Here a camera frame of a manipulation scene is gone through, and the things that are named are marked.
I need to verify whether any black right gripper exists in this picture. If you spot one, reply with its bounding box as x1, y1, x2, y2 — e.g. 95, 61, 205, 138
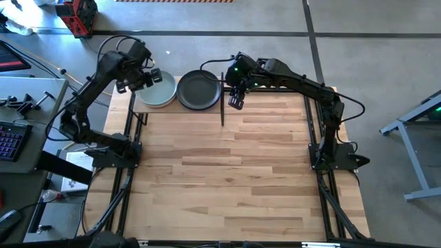
225, 54, 258, 111

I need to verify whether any grey metal table frame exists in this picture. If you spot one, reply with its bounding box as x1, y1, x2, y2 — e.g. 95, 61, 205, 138
378, 90, 441, 203

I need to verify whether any black backlit keyboard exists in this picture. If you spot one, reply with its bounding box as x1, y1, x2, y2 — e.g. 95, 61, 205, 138
0, 121, 34, 163

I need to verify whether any yellow floor cable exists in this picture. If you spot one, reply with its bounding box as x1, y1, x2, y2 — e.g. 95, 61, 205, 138
0, 34, 111, 96

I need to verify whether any black computer mouse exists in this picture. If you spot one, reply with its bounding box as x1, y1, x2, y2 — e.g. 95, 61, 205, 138
0, 209, 22, 238

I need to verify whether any black bar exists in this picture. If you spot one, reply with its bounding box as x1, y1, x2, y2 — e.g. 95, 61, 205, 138
36, 150, 94, 185

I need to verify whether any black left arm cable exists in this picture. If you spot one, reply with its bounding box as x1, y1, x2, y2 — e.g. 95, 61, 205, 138
44, 34, 156, 142

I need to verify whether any black aluminium rig frame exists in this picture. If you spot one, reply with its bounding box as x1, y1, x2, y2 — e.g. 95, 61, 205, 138
0, 71, 441, 248

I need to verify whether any black desk clamp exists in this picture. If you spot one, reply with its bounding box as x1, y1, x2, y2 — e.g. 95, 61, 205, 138
0, 90, 56, 116

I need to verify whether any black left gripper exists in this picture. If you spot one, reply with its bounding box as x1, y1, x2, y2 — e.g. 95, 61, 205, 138
116, 63, 163, 94

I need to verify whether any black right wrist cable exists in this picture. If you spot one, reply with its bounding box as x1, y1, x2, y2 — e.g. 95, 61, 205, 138
199, 58, 237, 83

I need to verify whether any sage green plate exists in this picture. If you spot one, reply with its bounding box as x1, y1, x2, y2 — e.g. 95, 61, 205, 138
135, 70, 178, 109

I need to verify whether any clear bottle red cap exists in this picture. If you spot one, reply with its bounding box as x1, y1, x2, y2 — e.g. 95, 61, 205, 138
41, 189, 66, 204

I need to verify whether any dark rounded object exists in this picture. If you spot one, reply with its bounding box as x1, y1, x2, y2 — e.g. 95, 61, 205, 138
88, 230, 141, 248

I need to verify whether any white printed box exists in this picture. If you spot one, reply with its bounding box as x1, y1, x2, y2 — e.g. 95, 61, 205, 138
61, 151, 94, 193

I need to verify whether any grey desk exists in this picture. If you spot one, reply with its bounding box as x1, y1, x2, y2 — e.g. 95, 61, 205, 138
0, 76, 70, 175

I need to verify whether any black device green light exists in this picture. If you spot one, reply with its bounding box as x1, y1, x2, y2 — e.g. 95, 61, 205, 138
425, 105, 441, 121

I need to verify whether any black monitor red stripe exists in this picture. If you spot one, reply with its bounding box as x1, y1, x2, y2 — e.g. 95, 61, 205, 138
0, 40, 32, 72

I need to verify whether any dark charcoal plate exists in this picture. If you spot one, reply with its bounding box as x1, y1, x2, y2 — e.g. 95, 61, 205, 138
176, 70, 222, 111

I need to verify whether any black right elbow cable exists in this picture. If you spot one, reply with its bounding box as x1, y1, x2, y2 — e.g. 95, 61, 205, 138
339, 96, 365, 125

